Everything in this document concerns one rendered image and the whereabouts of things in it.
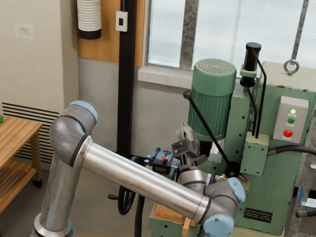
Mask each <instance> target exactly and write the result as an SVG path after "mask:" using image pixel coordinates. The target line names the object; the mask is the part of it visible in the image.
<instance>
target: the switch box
mask: <svg viewBox="0 0 316 237"><path fill-rule="evenodd" d="M291 109H295V110H296V113H295V114H294V115H297V116H296V117H293V116H288V114H292V113H291V112H290V111H291ZM307 111H308V100H303V99H298V98H292V97H286V96H281V100H280V104H279V108H278V113H277V118H276V123H275V128H274V133H273V139H276V140H281V141H286V142H293V143H300V139H301V135H302V131H303V128H304V124H305V119H306V115H307ZM288 118H293V119H294V122H293V123H292V124H293V125H294V127H293V126H286V123H287V124H290V123H288ZM286 130H290V131H291V132H292V136H291V137H290V138H291V139H290V140H289V139H284V138H283V136H284V132H285V131H286ZM284 137H285V136H284Z"/></svg>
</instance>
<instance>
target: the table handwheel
mask: <svg viewBox="0 0 316 237"><path fill-rule="evenodd" d="M130 160H131V161H133V162H135V163H137V164H140V162H139V159H138V157H135V156H134V157H131V158H130ZM125 191H126V197H125V202H124V195H125ZM129 194H130V195H129ZM135 195H136V193H135V192H133V191H131V190H129V189H127V188H125V187H123V186H121V185H120V187H119V193H118V211H119V213H120V214H121V215H126V214H127V213H128V212H129V210H130V208H131V206H132V204H133V201H134V198H135Z"/></svg>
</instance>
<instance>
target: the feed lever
mask: <svg viewBox="0 0 316 237"><path fill-rule="evenodd" d="M183 97H184V98H185V99H188V100H189V102H190V103H191V105H192V107H193V108H194V110H195V112H196V113H197V115H198V117H199V118H200V120H201V122H202V123H203V125H204V127H205V128H206V130H207V132H208V133H209V135H210V137H211V138H212V140H213V142H214V143H215V145H216V147H217V148H218V150H219V152H220V153H221V155H222V157H223V158H224V160H225V162H226V163H227V164H226V168H225V175H226V177H227V178H232V177H236V178H240V179H241V180H242V181H244V182H247V179H246V178H245V177H244V176H242V175H241V174H240V165H239V163H237V162H235V161H230V162H229V160H228V158H227V157H226V155H225V153H224V152H223V150H222V148H221V147H220V145H219V143H218V142H217V140H216V138H215V136H214V135H213V133H212V131H211V130H210V128H209V126H208V125H207V123H206V121H205V120H204V118H203V116H202V115H201V113H200V111H199V110H198V108H197V106H196V105H195V103H194V102H193V100H192V98H191V97H192V93H191V92H190V91H189V90H186V91H184V93H183Z"/></svg>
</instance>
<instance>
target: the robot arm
mask: <svg viewBox="0 0 316 237"><path fill-rule="evenodd" d="M97 120H98V115H97V112H96V110H95V109H94V108H93V106H91V105H90V104H88V103H87V102H84V101H74V102H72V103H70V104H69V105H67V106H66V108H65V110H64V111H63V112H62V113H61V114H60V115H59V116H58V118H57V119H56V120H55V121H54V122H53V123H52V125H51V127H50V130H49V140H50V144H51V146H52V149H53V150H54V154H53V159H52V164H51V168H50V173H49V178H48V182H47V188H46V193H45V197H44V202H43V207H42V211H41V213H40V214H38V215H37V217H36V218H35V221H34V225H33V230H32V233H31V235H30V237H72V235H73V232H74V227H73V224H72V222H71V220H70V218H69V216H70V212H71V207H72V204H73V200H74V196H75V192H76V188H77V184H78V181H79V176H80V172H81V168H82V167H84V168H86V169H88V170H90V171H92V172H94V173H96V174H98V175H100V176H102V177H104V178H106V179H108V180H110V181H113V182H115V183H117V184H119V185H121V186H123V187H125V188H127V189H129V190H131V191H133V192H135V193H137V194H140V195H142V196H144V197H146V198H148V199H150V200H152V201H154V202H156V203H158V204H160V205H162V206H164V207H167V208H169V209H171V210H173V211H175V212H177V213H179V214H181V215H183V216H185V217H187V218H188V219H191V220H194V221H195V222H196V223H198V224H200V225H202V226H203V227H204V230H205V232H206V234H207V235H209V236H210V237H227V236H229V235H230V234H231V232H232V230H233V227H234V225H235V216H236V211H237V207H238V204H239V203H243V202H244V201H245V192H244V189H243V186H242V184H241V183H240V181H239V180H238V179H237V178H236V177H232V178H227V179H225V180H223V181H220V182H216V183H214V184H211V185H208V186H206V183H205V176H204V172H203V171H201V170H200V167H198V166H199V165H201V164H203V163H204V162H206V161H207V160H208V159H207V156H206V154H204V155H199V154H200V152H199V148H200V143H199V138H198V137H197V135H196V134H195V132H194V131H193V130H192V129H191V127H190V126H189V125H188V124H186V123H185V122H183V123H182V124H181V127H180V129H179V130H175V134H176V136H177V137H178V139H179V141H178V142H175V143H173V144H171V147H172V153H173V157H174V158H176V159H178V160H180V165H181V166H180V167H179V170H180V171H181V174H180V176H179V178H180V184H178V183H176V182H174V181H172V180H170V179H168V178H166V177H164V176H162V175H160V174H158V173H156V172H154V171H151V170H149V169H147V168H145V167H143V166H141V165H139V164H137V163H135V162H133V161H131V160H129V159H127V158H125V157H122V156H120V155H118V154H116V153H114V152H112V151H110V150H108V149H106V148H104V147H102V146H100V145H98V144H95V143H93V141H92V139H91V133H92V129H93V127H94V126H95V125H96V123H97ZM186 135H187V138H186Z"/></svg>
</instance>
